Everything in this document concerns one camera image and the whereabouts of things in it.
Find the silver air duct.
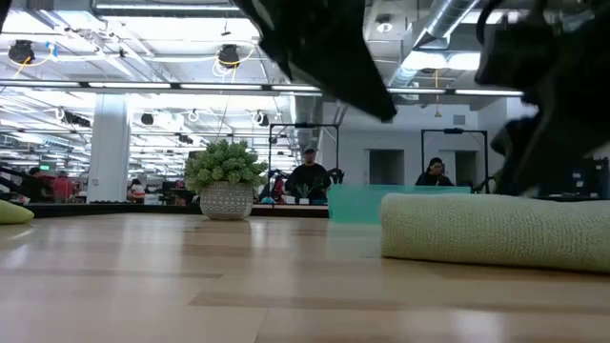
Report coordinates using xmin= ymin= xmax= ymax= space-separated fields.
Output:
xmin=390 ymin=0 xmax=480 ymax=90

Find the small background potted plant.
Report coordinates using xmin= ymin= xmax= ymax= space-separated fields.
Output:
xmin=295 ymin=183 xmax=315 ymax=206

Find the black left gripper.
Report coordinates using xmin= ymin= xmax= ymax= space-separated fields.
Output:
xmin=233 ymin=0 xmax=397 ymax=122

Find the artificial green potted plant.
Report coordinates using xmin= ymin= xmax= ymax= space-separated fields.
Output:
xmin=184 ymin=138 xmax=269 ymax=221

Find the lime green microfiber towel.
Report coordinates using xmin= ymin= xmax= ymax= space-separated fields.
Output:
xmin=0 ymin=198 xmax=35 ymax=226

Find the black ceiling cable reel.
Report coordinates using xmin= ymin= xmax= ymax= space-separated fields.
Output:
xmin=7 ymin=40 xmax=37 ymax=66
xmin=217 ymin=44 xmax=241 ymax=68

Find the sage green microfiber towel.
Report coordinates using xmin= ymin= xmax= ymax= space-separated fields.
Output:
xmin=379 ymin=192 xmax=610 ymax=274

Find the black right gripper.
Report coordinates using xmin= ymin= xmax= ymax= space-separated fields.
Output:
xmin=476 ymin=0 xmax=610 ymax=197

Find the teal translucent plastic basket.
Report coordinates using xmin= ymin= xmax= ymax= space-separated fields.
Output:
xmin=327 ymin=184 xmax=473 ymax=225

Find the white square pillar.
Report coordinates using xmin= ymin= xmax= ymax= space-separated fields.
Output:
xmin=86 ymin=92 xmax=132 ymax=204

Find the ceiling strip light rail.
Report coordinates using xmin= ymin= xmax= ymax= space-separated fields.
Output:
xmin=385 ymin=87 xmax=525 ymax=97
xmin=0 ymin=80 xmax=325 ymax=95

